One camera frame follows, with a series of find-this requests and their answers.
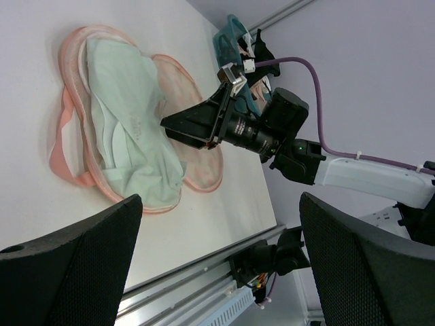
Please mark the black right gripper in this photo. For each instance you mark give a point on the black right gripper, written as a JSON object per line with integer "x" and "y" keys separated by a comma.
{"x": 270, "y": 134}

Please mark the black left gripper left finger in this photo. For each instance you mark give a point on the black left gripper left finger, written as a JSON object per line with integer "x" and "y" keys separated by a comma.
{"x": 75, "y": 275}

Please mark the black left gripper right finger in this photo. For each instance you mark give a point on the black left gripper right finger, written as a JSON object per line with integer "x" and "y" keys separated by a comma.
{"x": 365, "y": 275}

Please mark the mint green bra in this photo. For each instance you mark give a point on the mint green bra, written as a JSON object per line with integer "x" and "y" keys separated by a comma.
{"x": 138, "y": 158}

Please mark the peach tulip mesh laundry bag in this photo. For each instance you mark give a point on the peach tulip mesh laundry bag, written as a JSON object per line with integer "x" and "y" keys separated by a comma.
{"x": 204, "y": 166}

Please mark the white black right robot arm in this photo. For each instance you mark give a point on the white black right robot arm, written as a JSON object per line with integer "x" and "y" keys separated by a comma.
{"x": 412, "y": 191}

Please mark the beige bra in basket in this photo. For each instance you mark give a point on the beige bra in basket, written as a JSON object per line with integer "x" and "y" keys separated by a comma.
{"x": 261, "y": 90}

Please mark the black bra in basket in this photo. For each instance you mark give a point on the black bra in basket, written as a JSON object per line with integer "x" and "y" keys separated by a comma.
{"x": 258, "y": 51}

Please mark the teal plastic basket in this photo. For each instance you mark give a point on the teal plastic basket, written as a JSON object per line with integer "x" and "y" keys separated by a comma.
{"x": 232, "y": 41}

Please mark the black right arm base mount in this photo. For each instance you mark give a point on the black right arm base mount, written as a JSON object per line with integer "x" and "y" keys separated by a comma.
{"x": 252, "y": 266}

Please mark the aluminium front table rail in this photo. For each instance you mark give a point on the aluminium front table rail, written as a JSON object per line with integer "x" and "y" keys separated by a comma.
{"x": 193, "y": 290}

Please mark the white slotted cable duct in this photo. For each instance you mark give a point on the white slotted cable duct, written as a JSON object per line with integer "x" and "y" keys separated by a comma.
{"x": 232, "y": 307}

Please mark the right aluminium frame post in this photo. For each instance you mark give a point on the right aluminium frame post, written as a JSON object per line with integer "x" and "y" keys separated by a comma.
{"x": 279, "y": 15}

